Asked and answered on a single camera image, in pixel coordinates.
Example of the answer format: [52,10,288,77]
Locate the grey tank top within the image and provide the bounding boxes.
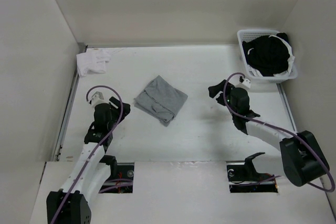
[134,76,188,126]

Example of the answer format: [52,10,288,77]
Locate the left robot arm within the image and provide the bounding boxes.
[46,93,131,223]

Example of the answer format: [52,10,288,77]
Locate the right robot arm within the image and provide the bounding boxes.
[208,80,335,191]

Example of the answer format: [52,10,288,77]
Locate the white folded tank top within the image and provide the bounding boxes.
[76,49,111,77]

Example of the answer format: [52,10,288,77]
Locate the white garment in basket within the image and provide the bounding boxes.
[248,34,296,78]

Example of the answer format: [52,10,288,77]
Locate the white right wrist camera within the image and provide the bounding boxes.
[236,76,251,90]

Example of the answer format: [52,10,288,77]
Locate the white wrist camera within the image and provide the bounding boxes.
[236,76,251,90]
[89,91,106,108]

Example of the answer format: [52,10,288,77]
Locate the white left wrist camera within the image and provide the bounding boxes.
[89,91,106,108]

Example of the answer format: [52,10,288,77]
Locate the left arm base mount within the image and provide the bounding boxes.
[100,155,135,194]

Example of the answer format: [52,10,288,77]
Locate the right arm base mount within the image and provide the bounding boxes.
[226,152,278,193]

